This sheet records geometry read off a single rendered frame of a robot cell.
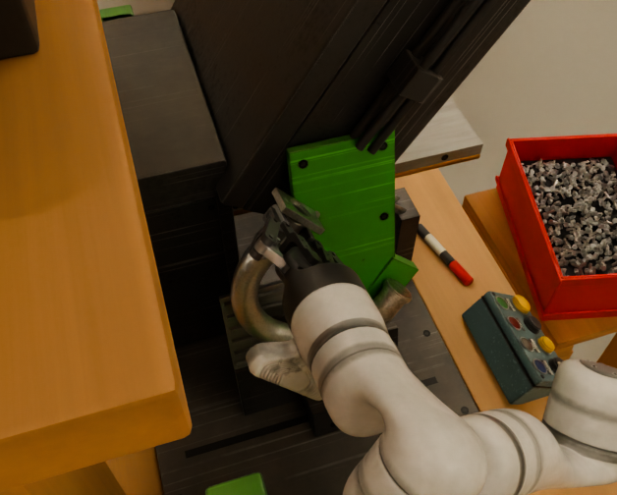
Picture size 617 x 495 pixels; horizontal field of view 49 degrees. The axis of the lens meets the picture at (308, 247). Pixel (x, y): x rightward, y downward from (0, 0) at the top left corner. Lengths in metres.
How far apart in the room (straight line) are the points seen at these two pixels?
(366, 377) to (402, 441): 0.06
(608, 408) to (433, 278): 0.43
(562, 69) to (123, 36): 2.39
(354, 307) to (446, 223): 0.61
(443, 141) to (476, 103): 1.90
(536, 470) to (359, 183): 0.34
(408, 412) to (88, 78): 0.28
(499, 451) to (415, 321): 0.51
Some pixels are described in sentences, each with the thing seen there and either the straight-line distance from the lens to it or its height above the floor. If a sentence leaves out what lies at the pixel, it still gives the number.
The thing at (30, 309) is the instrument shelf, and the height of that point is 1.54.
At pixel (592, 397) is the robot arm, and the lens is 0.71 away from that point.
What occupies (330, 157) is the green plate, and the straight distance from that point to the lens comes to 0.70.
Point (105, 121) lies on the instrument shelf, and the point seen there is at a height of 1.54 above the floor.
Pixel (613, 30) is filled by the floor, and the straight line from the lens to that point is 3.40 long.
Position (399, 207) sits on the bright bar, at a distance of 0.98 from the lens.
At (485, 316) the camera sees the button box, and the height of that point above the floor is 0.94.
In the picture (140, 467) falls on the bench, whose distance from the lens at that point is 0.95.
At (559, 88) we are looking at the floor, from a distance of 2.98.
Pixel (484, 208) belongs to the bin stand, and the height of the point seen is 0.80.
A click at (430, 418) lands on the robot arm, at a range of 0.45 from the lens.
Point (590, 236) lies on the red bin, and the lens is 1.20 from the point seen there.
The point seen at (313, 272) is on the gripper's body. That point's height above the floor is 1.28.
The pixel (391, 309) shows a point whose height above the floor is 1.08.
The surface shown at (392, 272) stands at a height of 1.09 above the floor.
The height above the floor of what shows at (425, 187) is 0.90.
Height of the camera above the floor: 1.74
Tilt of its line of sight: 52 degrees down
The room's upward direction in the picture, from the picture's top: straight up
